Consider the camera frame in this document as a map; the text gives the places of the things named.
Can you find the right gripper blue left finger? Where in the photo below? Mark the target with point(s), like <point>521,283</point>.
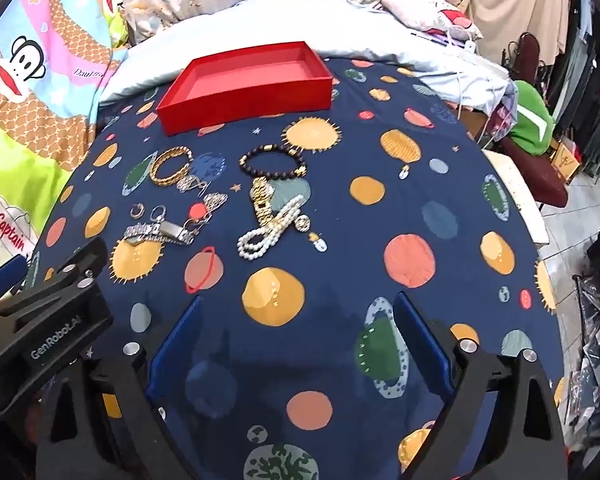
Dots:
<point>170,363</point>

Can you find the light blue quilt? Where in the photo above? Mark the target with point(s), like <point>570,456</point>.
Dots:
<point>333,29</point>

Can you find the silver infinity earring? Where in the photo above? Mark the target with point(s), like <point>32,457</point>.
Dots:
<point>192,183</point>

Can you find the dark red chair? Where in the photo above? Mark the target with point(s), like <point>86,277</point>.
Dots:
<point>544,181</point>

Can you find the silver watch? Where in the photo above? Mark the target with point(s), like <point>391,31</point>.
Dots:
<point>160,231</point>

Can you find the silver filigree heart earring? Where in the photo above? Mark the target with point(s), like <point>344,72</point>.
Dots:
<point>212,202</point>

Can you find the pink white pillow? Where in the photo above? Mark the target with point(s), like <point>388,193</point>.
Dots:
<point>434,17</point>

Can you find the cartoon monkey blanket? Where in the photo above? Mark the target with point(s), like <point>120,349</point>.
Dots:
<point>56,57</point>

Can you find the green cushion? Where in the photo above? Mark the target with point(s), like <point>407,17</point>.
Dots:
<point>535,125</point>

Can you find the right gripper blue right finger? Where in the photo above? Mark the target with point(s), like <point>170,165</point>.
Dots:
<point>429,346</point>

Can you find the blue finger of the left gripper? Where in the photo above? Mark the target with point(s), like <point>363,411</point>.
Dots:
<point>12,273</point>

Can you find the red jewelry tray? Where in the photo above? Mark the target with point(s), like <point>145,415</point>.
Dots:
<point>246,83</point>

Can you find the beige curtain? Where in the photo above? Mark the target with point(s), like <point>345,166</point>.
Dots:
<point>503,21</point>

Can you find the gold watch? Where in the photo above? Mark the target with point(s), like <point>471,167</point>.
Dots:
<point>261,193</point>

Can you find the navy planet print sheet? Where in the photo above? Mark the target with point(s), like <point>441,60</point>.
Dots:
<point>300,371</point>

